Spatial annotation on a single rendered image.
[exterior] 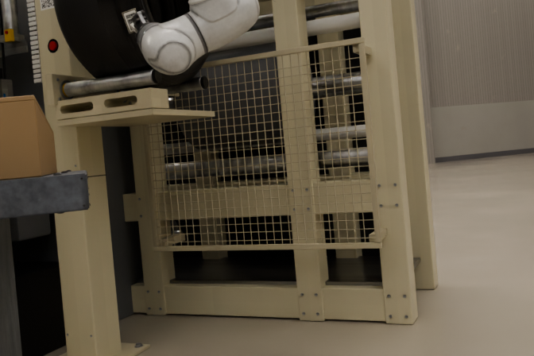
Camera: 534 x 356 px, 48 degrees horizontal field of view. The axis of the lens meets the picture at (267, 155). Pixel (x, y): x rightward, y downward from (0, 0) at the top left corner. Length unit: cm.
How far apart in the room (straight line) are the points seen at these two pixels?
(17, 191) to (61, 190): 4
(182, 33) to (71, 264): 103
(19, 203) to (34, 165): 7
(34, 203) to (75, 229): 142
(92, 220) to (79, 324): 35
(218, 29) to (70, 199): 80
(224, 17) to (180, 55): 14
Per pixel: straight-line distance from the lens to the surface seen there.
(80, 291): 214
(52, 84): 199
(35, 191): 69
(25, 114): 75
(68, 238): 213
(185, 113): 192
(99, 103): 188
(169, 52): 134
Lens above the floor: 66
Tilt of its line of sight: 1 degrees down
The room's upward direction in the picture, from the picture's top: 5 degrees counter-clockwise
